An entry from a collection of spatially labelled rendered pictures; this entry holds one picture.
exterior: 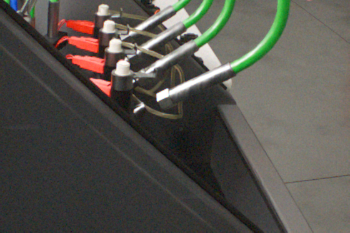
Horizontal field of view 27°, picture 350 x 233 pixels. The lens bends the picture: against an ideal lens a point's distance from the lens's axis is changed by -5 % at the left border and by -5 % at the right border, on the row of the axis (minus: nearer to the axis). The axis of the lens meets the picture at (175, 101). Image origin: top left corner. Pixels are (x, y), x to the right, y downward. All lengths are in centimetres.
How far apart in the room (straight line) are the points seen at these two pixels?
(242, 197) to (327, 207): 175
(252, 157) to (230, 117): 14
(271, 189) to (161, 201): 49
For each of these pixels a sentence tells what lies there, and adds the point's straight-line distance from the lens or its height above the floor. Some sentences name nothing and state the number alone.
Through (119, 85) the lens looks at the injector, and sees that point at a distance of 94.
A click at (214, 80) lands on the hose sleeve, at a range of 84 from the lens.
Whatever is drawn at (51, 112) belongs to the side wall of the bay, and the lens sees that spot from 57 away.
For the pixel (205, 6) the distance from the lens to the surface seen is 110.
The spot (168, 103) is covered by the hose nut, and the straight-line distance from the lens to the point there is 86.
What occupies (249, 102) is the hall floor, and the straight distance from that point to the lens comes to 374.
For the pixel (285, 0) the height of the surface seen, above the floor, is 128.
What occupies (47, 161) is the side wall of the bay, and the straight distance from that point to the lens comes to 59.
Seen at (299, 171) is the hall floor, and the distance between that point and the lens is 317.
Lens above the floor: 150
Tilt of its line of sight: 24 degrees down
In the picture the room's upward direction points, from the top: 5 degrees clockwise
